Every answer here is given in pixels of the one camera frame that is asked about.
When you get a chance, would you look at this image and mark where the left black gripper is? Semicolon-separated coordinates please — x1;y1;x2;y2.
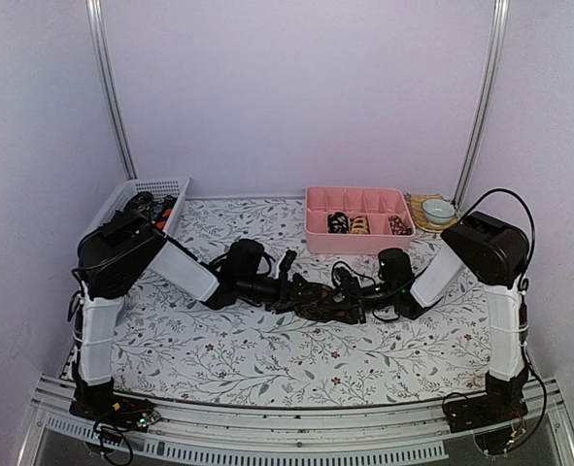
239;273;323;316

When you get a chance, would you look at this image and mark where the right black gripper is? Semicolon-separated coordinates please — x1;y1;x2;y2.
319;278;398;324

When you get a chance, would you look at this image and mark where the pink divided organizer box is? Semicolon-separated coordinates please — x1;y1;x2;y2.
305;186;416;254

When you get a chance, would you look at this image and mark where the brown green patterned tie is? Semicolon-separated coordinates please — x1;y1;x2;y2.
294;300;338;322

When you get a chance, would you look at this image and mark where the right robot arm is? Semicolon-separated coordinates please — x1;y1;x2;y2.
319;207;535;432

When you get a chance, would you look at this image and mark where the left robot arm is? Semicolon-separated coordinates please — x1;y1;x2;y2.
68;211;329;427

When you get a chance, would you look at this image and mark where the pile of dark ties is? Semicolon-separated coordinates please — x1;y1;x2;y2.
123;191;178;230

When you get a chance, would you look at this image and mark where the yellow patterned rolled tie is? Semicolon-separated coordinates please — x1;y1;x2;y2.
349;216;370;235

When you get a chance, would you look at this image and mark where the black white rolled tie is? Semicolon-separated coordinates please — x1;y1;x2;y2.
327;212;350;234

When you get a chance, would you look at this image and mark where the dark red rolled tie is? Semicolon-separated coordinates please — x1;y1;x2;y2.
388;216;413;236

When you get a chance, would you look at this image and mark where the light blue ceramic bowl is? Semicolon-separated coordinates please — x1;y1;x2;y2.
422;199;456;225

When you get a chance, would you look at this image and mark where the white plastic mesh basket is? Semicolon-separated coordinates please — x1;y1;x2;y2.
81;177;189;237

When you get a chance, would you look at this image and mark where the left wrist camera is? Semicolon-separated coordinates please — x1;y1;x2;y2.
276;250;297;282

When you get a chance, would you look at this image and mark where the front aluminium rail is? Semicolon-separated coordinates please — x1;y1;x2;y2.
17;377;574;465

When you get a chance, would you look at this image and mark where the right aluminium frame post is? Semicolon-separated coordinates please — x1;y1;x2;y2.
453;0;510;207

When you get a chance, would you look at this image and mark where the aluminium frame post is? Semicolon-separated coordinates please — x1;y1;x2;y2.
85;0;138;180
453;0;510;207

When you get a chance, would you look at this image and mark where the left aluminium frame post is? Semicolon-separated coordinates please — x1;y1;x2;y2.
85;0;138;180

